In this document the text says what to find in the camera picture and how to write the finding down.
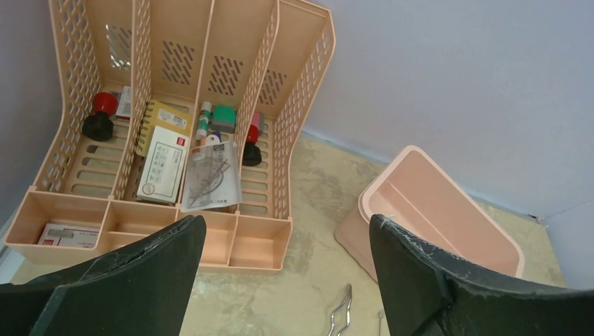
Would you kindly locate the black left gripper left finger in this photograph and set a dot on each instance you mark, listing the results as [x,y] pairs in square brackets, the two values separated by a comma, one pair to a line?
[139,289]

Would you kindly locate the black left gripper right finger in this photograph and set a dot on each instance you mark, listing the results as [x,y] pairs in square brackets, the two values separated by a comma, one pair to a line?
[427,290]

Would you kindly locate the pink plastic bin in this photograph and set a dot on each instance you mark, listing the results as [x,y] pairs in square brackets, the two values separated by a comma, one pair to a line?
[416,193]

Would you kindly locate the metal crucible tongs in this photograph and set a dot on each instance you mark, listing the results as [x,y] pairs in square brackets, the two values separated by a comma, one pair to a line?
[340,316]

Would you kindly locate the white red small box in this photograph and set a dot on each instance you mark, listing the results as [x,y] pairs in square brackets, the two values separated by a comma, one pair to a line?
[69,236]

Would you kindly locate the white card box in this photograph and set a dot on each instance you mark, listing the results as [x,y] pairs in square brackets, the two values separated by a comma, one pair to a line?
[163,167]

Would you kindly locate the clear ruler set packet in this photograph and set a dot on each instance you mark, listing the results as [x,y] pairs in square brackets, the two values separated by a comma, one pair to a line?
[212,178]

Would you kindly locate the red black stamp left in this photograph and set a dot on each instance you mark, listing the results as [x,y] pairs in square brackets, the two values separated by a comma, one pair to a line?
[98,126]

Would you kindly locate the red black stamp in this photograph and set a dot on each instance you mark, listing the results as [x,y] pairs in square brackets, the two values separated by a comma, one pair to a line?
[251,156]
[98,126]

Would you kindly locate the red black stamp right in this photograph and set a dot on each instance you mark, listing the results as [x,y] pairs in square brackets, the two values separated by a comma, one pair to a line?
[251,156]

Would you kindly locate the yellow notebook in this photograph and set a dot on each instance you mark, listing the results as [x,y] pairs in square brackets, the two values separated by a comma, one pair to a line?
[163,115]

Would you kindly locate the green white glue stick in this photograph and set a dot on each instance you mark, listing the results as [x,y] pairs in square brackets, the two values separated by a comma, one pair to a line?
[203,120]

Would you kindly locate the white paper packet back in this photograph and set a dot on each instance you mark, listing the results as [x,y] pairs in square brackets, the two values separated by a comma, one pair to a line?
[124,103]

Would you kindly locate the peach plastic desk organizer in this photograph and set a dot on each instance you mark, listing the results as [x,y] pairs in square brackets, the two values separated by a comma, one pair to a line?
[265,59]

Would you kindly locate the green grey eraser block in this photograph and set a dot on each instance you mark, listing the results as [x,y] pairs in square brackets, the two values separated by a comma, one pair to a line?
[223,119]

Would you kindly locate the wire test tube brush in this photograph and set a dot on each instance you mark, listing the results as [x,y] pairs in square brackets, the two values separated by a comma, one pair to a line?
[380,315]

